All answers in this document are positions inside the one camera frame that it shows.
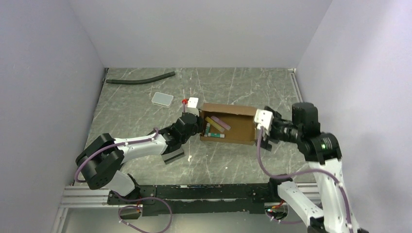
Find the yellow glue stick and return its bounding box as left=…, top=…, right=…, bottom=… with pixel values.
left=205, top=116, right=225, bottom=133

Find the pink eraser bar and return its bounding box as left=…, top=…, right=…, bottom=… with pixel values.
left=211, top=116, right=231, bottom=130

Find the black foam tube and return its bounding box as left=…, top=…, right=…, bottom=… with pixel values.
left=105, top=71, right=176, bottom=85

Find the black rectangular box centre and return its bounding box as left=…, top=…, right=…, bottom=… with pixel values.
left=161, top=148, right=185, bottom=164

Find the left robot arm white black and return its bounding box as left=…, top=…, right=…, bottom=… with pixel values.
left=75, top=113, right=204, bottom=204

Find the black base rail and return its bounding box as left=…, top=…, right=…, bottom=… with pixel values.
left=107, top=183, right=281, bottom=216

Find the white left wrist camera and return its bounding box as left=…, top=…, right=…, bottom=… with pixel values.
left=182, top=97, right=199, bottom=116

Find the green white glue stick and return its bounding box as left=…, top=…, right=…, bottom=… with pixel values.
left=205, top=123, right=211, bottom=136
left=204, top=133, right=225, bottom=138

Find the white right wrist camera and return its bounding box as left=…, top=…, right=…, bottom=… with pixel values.
left=254, top=109, right=274, bottom=134

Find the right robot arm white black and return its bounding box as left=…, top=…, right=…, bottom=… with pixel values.
left=254, top=102, right=367, bottom=233

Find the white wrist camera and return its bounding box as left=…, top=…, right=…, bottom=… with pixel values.
left=182, top=97, right=199, bottom=116
left=254, top=109, right=274, bottom=134

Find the brown cardboard paper box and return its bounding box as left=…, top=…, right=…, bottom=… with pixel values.
left=200, top=103, right=257, bottom=145

